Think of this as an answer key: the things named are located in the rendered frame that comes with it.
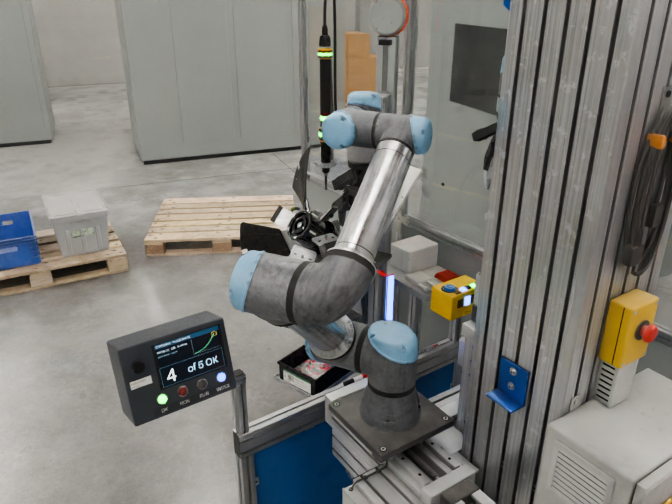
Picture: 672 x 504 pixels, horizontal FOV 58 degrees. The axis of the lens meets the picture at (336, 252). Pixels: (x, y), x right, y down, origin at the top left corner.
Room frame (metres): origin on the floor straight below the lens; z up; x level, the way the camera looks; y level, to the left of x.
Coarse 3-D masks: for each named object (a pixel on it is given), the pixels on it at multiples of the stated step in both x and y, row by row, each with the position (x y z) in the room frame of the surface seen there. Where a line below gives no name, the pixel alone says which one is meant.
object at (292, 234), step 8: (296, 216) 2.03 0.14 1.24; (304, 216) 2.01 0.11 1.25; (312, 216) 1.98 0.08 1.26; (288, 224) 2.02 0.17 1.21; (296, 224) 2.01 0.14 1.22; (304, 224) 1.97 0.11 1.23; (312, 224) 1.96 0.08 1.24; (320, 224) 1.99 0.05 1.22; (328, 224) 2.05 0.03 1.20; (288, 232) 1.99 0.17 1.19; (296, 232) 1.97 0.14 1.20; (304, 232) 1.94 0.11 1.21; (320, 232) 1.97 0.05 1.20; (328, 232) 2.02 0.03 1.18; (336, 232) 2.02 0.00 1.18; (296, 240) 1.95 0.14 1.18; (304, 240) 1.95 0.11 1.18; (312, 248) 2.01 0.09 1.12; (320, 256) 1.98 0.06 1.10
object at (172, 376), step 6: (168, 366) 1.19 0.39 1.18; (174, 366) 1.19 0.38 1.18; (162, 372) 1.17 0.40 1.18; (168, 372) 1.18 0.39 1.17; (174, 372) 1.19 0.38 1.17; (180, 372) 1.19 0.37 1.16; (162, 378) 1.17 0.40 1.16; (168, 378) 1.18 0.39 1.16; (174, 378) 1.18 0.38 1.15; (180, 378) 1.19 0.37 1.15; (162, 384) 1.16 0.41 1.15; (168, 384) 1.17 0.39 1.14
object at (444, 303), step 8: (456, 280) 1.85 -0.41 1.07; (464, 280) 1.85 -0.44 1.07; (472, 280) 1.85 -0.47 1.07; (432, 288) 1.80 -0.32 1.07; (440, 288) 1.79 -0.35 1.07; (456, 288) 1.79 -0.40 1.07; (472, 288) 1.79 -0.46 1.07; (432, 296) 1.80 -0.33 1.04; (440, 296) 1.77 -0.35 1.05; (448, 296) 1.74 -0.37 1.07; (456, 296) 1.74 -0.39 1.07; (464, 296) 1.76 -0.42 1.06; (432, 304) 1.80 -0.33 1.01; (440, 304) 1.77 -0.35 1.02; (448, 304) 1.74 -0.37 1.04; (456, 304) 1.74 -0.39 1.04; (440, 312) 1.77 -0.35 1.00; (448, 312) 1.74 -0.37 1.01; (456, 312) 1.74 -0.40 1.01; (464, 312) 1.76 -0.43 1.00
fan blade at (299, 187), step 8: (304, 152) 2.29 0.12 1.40; (304, 160) 2.25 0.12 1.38; (304, 168) 2.22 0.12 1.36; (304, 176) 2.18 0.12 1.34; (296, 184) 2.30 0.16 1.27; (304, 184) 2.16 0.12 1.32; (296, 192) 2.30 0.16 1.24; (304, 192) 2.14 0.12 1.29; (304, 200) 2.12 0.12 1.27; (304, 208) 2.15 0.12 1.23
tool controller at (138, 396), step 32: (192, 320) 1.30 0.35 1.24; (128, 352) 1.15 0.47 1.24; (160, 352) 1.19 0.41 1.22; (192, 352) 1.22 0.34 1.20; (224, 352) 1.26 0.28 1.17; (128, 384) 1.13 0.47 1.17; (160, 384) 1.16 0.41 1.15; (192, 384) 1.20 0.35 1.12; (224, 384) 1.24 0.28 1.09; (128, 416) 1.14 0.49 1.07; (160, 416) 1.14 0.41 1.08
